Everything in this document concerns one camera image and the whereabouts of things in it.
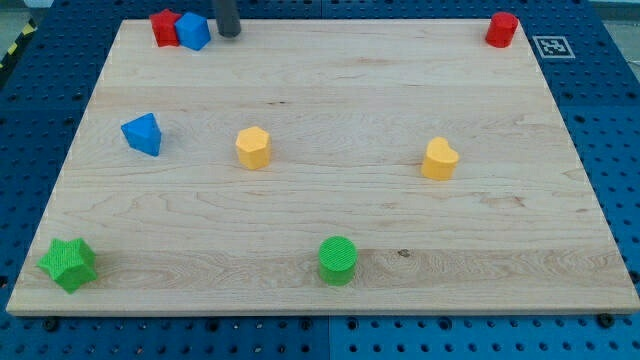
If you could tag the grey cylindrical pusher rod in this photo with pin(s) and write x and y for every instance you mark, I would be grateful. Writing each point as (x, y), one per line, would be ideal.
(227, 18)

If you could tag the red cylinder block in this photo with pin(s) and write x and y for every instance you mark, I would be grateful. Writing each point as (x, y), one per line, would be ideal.
(501, 29)

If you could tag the yellow heart block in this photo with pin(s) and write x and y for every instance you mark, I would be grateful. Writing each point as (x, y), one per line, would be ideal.
(440, 160)

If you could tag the green star block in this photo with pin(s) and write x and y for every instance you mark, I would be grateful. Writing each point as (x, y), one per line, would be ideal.
(69, 263)

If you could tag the white fiducial marker tag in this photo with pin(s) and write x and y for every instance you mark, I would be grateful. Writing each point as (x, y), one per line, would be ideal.
(553, 47)

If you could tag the green cylinder block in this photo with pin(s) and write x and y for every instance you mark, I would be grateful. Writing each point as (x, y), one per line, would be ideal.
(337, 258)

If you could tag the red star block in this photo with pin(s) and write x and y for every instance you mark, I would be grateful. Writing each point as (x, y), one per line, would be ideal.
(163, 27)

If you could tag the wooden board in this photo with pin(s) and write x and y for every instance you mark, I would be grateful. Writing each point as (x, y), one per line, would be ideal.
(350, 106)

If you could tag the blue triangle block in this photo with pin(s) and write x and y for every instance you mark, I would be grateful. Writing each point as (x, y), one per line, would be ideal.
(143, 134)

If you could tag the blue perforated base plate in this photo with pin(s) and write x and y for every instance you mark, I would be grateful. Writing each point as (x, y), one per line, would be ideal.
(44, 99)

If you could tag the yellow hexagon block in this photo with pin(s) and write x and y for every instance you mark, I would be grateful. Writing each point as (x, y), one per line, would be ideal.
(253, 147)

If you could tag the blue cube block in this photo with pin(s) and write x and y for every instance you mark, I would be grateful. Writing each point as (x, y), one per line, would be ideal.
(192, 31)

